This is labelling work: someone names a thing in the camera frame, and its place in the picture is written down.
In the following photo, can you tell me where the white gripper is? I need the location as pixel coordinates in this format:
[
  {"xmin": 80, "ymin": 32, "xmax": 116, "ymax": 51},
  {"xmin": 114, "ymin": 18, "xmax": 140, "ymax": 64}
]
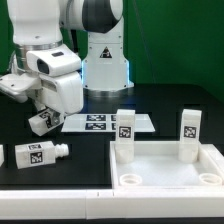
[{"xmin": 31, "ymin": 72, "xmax": 84, "ymax": 128}]

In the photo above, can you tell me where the white square table top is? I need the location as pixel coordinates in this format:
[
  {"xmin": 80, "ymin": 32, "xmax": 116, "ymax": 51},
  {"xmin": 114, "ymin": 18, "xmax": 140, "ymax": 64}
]
[{"xmin": 110, "ymin": 141, "xmax": 224, "ymax": 189}]

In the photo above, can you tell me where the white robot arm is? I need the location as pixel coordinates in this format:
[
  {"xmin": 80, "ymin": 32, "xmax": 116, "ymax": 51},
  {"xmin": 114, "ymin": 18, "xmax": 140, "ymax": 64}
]
[{"xmin": 0, "ymin": 0, "xmax": 133, "ymax": 132}]

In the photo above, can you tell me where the white marker tag sheet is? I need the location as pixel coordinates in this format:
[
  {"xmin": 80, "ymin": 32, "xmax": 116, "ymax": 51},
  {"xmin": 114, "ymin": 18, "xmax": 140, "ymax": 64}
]
[{"xmin": 62, "ymin": 114, "xmax": 155, "ymax": 133}]

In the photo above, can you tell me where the white left fence bar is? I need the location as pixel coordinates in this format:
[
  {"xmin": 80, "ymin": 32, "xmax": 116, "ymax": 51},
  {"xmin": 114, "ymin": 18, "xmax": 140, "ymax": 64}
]
[{"xmin": 0, "ymin": 145, "xmax": 4, "ymax": 167}]

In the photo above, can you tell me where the white fence bar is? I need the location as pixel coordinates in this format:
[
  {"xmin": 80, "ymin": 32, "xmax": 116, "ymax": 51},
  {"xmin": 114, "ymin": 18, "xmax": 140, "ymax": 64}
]
[
  {"xmin": 0, "ymin": 145, "xmax": 4, "ymax": 167},
  {"xmin": 0, "ymin": 188, "xmax": 224, "ymax": 220}
]

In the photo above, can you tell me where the white front fence bar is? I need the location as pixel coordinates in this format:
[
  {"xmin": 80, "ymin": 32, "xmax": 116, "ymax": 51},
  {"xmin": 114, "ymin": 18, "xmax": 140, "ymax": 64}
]
[{"xmin": 0, "ymin": 188, "xmax": 224, "ymax": 220}]

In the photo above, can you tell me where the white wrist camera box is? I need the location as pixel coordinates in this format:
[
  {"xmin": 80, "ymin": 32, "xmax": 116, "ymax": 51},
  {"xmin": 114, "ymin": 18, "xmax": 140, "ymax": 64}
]
[{"xmin": 0, "ymin": 73, "xmax": 41, "ymax": 103}]

